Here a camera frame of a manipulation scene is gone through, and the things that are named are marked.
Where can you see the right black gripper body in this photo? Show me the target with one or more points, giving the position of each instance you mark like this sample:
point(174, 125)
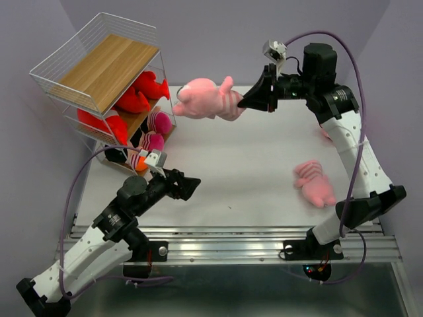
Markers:
point(295, 88)

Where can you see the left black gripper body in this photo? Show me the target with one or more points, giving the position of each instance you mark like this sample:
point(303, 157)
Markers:
point(159, 187)

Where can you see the boy doll black hair orange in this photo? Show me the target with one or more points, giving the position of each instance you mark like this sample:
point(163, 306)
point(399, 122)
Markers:
point(136, 162)

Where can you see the boy doll pink hat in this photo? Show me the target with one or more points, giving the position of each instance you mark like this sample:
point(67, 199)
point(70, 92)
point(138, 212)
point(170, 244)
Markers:
point(148, 141)
point(158, 122)

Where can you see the pink frog plush striped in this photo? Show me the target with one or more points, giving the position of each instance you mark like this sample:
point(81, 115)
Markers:
point(202, 98)

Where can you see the red shark plush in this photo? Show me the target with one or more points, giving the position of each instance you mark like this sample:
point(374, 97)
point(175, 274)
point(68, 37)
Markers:
point(111, 124)
point(146, 83)

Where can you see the red whale plush back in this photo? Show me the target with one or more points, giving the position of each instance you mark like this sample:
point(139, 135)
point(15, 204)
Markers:
point(133, 101)

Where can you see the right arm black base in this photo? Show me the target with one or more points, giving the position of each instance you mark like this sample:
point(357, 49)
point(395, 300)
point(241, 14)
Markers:
point(316, 256)

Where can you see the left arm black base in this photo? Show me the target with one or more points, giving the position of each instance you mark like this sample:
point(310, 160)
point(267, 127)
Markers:
point(144, 255)

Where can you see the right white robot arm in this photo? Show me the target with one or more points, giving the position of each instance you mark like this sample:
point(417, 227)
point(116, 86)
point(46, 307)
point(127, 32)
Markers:
point(371, 192)

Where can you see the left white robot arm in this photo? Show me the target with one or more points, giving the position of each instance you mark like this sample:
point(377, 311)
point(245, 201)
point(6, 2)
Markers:
point(112, 239)

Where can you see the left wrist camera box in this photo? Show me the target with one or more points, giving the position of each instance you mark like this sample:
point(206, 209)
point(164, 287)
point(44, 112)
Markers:
point(155, 160)

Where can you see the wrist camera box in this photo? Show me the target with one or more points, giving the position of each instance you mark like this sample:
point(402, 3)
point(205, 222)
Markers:
point(276, 52)
point(155, 160)

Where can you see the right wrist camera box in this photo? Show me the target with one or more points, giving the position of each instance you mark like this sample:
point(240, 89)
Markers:
point(276, 52)

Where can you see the white wire wooden shelf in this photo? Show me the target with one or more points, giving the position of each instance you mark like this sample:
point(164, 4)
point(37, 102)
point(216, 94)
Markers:
point(94, 68)

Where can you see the aluminium rail frame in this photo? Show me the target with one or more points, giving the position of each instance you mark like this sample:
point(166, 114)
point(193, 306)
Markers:
point(258, 244)

